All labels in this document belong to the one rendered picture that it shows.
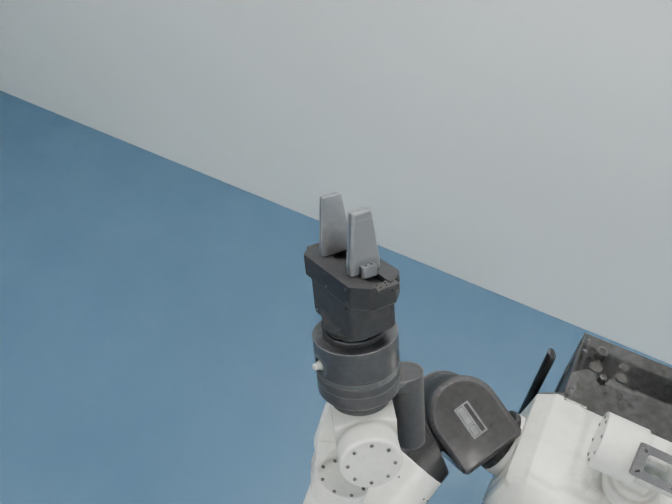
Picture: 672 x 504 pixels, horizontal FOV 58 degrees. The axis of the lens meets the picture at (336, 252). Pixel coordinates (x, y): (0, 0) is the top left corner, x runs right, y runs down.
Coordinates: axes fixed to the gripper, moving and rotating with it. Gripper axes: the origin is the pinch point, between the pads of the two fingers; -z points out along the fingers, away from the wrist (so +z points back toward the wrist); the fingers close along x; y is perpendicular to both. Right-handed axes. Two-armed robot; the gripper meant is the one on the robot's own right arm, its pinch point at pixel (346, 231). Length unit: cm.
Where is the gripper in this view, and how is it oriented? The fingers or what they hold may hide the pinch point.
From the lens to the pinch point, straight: 57.4
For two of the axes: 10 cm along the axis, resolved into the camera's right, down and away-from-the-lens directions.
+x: 4.9, 3.3, -8.1
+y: -8.7, 2.7, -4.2
